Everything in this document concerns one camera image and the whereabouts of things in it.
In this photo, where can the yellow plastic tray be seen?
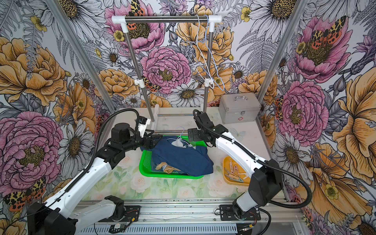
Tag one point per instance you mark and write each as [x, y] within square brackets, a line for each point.
[226, 171]

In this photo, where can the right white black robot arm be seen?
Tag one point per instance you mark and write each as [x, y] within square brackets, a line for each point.
[265, 176]

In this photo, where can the dark navy t-shirt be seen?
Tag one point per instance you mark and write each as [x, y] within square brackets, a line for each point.
[191, 161]

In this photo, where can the white clothespin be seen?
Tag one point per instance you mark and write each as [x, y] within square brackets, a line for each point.
[242, 175]

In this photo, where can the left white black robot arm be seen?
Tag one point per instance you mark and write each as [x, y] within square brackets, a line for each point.
[56, 215]

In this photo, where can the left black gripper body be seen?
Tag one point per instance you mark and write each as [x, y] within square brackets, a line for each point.
[144, 142]

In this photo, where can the metal clothes rack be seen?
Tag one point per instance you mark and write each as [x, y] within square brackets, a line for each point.
[123, 21]

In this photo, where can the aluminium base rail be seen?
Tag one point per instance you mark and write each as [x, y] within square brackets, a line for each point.
[179, 217]

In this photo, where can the silver metal case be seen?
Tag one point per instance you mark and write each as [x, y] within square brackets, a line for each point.
[236, 108]

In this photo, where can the green perforated plastic basket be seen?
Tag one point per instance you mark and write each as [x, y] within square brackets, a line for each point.
[146, 170]

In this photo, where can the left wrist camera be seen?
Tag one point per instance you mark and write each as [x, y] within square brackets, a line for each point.
[142, 123]

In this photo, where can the tan t-shirt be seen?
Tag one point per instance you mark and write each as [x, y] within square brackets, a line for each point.
[166, 168]

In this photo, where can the teal clothespin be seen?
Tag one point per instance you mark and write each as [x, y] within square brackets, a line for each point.
[236, 179]

